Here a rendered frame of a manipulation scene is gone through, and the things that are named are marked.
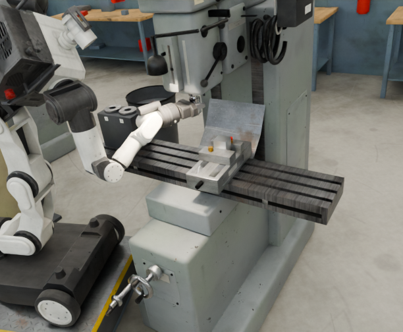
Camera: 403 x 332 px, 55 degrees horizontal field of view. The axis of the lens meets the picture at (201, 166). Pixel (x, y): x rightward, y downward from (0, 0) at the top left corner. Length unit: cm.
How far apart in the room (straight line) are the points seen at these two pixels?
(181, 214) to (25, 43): 89
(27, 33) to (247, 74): 101
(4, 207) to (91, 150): 190
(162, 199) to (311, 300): 113
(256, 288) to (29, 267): 116
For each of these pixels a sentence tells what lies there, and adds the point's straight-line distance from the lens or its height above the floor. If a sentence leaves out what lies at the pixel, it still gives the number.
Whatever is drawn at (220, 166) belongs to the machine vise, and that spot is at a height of 102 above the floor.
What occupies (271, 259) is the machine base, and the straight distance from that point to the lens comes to 237.
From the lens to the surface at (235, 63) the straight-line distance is 173.
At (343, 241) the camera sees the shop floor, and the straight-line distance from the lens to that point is 283.
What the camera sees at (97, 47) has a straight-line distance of 779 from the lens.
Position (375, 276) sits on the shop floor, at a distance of 264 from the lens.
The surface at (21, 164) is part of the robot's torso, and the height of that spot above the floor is 112.
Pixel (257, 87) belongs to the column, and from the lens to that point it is 196.
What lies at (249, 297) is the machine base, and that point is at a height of 20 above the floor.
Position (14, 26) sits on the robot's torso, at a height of 167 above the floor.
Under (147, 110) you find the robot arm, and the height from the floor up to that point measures 129.
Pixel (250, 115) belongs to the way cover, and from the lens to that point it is 200.
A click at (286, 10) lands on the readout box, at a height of 158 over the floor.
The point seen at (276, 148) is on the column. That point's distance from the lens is 206.
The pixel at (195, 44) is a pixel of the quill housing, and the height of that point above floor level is 152.
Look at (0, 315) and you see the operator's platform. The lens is 222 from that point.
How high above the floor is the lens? 186
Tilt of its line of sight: 30 degrees down
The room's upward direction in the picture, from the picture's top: 7 degrees counter-clockwise
